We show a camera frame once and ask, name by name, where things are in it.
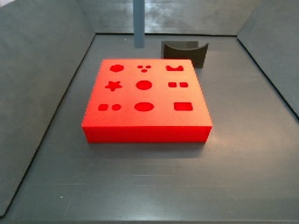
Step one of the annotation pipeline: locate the red shape-sorter block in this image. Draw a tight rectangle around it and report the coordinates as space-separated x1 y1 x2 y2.
82 59 212 143

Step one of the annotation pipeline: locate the dark curved holder block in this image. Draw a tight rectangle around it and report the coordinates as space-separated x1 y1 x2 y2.
162 41 210 68

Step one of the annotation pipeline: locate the blue-grey vertical post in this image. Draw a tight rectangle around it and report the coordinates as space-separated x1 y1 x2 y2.
134 0 146 48

